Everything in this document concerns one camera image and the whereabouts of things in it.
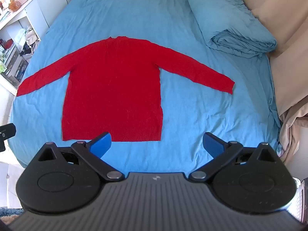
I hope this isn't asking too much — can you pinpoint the folded blue duvet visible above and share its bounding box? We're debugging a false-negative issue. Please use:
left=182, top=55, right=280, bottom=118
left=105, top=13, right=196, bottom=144
left=174, top=0, right=278, bottom=59

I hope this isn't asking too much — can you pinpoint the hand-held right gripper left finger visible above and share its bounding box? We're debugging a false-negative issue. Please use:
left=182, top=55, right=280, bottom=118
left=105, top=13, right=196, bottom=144
left=36, top=131, right=125, bottom=181

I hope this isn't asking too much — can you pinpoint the beige curtain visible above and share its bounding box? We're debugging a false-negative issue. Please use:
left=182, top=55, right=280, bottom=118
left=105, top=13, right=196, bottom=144
left=237, top=0, right=308, bottom=179

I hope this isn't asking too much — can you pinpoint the bed with blue sheet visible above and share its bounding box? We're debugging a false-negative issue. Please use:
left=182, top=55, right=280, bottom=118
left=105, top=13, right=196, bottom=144
left=7, top=0, right=282, bottom=172

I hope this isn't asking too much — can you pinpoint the white shelf unit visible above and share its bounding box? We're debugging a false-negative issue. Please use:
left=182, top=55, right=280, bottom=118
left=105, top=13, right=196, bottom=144
left=0, top=0, right=50, bottom=97

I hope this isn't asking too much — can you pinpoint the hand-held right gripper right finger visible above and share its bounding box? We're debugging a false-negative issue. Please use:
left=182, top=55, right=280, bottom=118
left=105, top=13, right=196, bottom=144
left=188, top=131, right=281, bottom=181

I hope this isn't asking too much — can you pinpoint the red knit sweater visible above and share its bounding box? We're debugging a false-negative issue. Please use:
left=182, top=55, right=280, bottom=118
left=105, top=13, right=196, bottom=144
left=16, top=36, right=235, bottom=142

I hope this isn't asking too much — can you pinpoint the shaggy rug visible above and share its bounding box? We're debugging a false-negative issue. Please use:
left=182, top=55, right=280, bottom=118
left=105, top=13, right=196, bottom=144
left=0, top=206, right=26, bottom=225

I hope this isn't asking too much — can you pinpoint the orange ornament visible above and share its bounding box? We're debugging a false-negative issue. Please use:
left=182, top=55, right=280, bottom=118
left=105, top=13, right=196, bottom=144
left=9, top=0, right=23, bottom=12

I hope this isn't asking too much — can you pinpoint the white wardrobe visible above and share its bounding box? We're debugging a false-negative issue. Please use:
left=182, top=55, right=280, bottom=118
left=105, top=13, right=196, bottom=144
left=30, top=0, right=81, bottom=28

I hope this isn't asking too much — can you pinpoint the white keyboard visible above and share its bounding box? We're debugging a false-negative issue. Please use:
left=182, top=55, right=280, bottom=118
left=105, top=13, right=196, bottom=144
left=288, top=177, right=308, bottom=224

